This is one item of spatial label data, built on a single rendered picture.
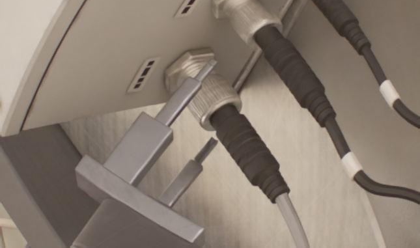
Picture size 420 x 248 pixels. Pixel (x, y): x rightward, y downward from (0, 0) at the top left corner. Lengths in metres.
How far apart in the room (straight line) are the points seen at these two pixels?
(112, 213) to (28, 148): 0.17
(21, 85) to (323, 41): 0.12
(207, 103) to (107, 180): 0.06
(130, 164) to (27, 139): 0.16
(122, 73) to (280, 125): 0.07
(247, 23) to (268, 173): 0.05
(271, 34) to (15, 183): 0.16
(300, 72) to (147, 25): 0.05
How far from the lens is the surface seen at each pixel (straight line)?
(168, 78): 0.85
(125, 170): 0.80
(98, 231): 0.78
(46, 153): 0.95
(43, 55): 0.79
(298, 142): 0.87
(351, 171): 0.80
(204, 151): 0.87
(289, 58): 0.82
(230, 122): 0.84
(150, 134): 0.81
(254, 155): 0.83
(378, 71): 0.78
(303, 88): 0.81
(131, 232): 0.78
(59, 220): 0.92
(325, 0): 0.80
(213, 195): 0.90
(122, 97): 0.85
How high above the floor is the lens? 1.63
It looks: 8 degrees down
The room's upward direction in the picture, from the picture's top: 3 degrees counter-clockwise
